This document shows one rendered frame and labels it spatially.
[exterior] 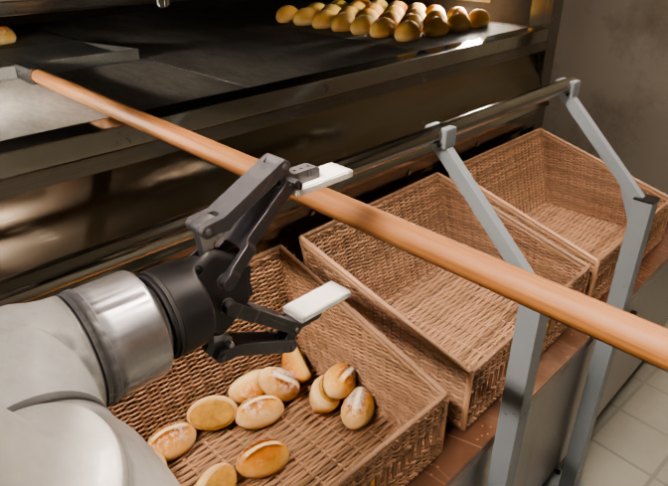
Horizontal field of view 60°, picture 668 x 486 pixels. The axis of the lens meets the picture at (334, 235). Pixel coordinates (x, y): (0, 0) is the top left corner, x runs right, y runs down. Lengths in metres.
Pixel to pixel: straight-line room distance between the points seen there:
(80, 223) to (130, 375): 0.65
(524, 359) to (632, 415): 1.25
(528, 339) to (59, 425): 0.87
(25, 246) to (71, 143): 0.18
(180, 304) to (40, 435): 0.20
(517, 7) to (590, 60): 1.39
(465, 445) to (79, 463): 1.01
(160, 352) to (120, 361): 0.03
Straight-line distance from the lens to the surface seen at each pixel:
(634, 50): 3.43
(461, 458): 1.21
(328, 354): 1.31
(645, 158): 3.49
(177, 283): 0.46
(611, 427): 2.24
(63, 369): 0.40
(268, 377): 1.22
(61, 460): 0.28
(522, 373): 1.11
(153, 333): 0.44
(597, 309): 0.51
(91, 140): 1.03
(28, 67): 1.42
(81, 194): 1.07
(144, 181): 1.11
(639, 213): 1.43
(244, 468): 1.13
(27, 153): 1.00
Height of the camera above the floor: 1.47
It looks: 28 degrees down
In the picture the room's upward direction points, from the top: straight up
